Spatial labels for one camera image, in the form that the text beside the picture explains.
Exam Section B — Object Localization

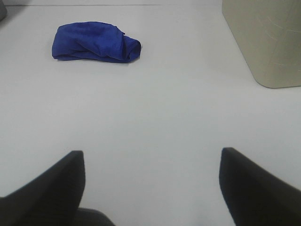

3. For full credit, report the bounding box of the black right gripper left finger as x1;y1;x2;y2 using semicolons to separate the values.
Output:
0;150;87;226

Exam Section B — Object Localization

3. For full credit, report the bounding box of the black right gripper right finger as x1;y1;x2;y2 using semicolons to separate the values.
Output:
219;147;301;226

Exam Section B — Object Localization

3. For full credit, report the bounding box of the blue towel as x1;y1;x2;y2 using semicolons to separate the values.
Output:
52;22;142;63

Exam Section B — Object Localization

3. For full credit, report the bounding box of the beige bin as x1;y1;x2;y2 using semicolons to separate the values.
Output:
222;0;301;89

